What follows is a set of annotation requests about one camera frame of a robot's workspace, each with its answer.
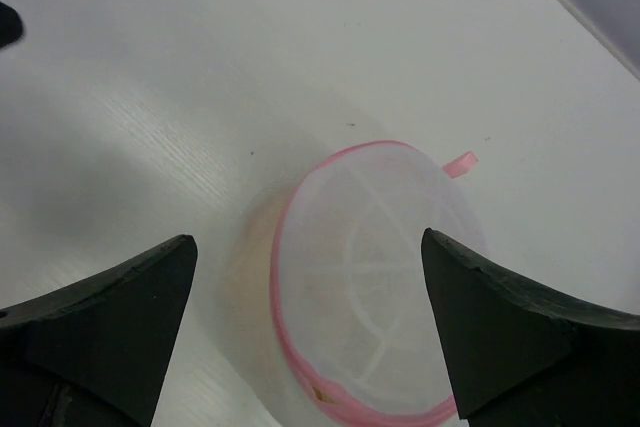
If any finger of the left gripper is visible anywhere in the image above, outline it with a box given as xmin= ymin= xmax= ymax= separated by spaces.
xmin=0 ymin=2 xmax=24 ymax=49

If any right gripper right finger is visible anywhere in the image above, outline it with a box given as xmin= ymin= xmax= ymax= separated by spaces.
xmin=421 ymin=229 xmax=639 ymax=426

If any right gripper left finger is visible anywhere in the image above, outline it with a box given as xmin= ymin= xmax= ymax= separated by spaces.
xmin=1 ymin=235 xmax=198 ymax=426

